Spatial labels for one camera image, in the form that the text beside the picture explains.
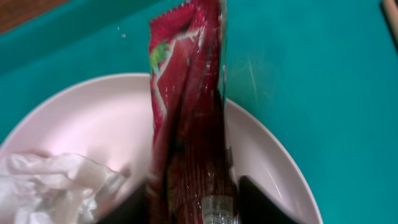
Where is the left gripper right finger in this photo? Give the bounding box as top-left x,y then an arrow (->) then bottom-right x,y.
238,176 -> 298,224

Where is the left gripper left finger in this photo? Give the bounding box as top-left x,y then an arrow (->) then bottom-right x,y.
96,183 -> 148,224

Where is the red snack wrapper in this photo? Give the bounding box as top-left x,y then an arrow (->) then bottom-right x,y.
146,0 -> 239,223

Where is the white round plate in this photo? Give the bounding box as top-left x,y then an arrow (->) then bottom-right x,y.
1,73 -> 322,223

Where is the crumpled white napkin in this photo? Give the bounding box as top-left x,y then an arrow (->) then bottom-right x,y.
1,154 -> 126,224

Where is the teal plastic tray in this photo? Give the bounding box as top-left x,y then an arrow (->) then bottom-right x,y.
1,0 -> 397,223

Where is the right wooden chopstick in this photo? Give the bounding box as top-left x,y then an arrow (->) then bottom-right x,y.
381,0 -> 397,45

